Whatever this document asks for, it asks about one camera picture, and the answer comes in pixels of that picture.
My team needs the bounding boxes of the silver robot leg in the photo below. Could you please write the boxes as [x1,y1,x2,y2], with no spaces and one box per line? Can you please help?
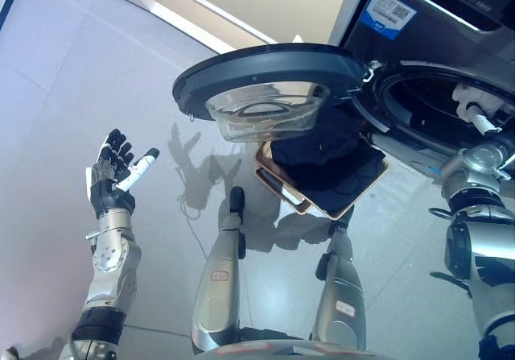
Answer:
[190,185,247,355]
[311,217,368,354]

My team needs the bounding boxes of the blue white energy label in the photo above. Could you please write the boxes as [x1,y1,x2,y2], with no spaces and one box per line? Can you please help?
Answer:
[359,0,418,39]

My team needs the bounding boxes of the white shelf cabinet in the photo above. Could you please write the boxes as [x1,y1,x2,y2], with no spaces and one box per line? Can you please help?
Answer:
[116,0,356,55]

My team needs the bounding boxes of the silver right robot leg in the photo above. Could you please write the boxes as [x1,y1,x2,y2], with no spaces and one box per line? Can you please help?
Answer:
[311,217,368,354]

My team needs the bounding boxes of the thin floor cable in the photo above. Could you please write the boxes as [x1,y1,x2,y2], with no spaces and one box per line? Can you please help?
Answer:
[176,166,212,267]

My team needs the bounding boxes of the white garment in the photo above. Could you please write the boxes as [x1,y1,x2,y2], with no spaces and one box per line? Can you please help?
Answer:
[451,82,510,116]

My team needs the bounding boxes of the silver left robot leg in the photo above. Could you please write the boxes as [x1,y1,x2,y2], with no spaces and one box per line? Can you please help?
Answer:
[190,185,247,355]

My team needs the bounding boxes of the dark grey washing machine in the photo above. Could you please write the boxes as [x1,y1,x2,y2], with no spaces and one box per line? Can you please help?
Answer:
[328,0,515,180]

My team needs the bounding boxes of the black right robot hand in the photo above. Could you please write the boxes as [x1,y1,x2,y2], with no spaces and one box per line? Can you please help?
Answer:
[456,100,515,138]

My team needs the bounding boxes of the black clothes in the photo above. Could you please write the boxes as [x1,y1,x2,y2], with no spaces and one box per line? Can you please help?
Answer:
[269,106,387,218]

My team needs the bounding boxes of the round washing machine door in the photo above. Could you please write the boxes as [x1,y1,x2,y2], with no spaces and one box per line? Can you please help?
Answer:
[171,42,369,143]

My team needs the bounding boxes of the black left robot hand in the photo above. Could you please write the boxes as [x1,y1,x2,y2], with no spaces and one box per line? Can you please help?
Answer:
[84,128,161,218]

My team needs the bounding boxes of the silver robot torso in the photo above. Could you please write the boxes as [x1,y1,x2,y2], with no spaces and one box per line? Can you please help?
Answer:
[215,338,389,360]

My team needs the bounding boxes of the tan laundry basket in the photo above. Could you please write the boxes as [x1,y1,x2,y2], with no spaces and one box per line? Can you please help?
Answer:
[253,132,391,221]

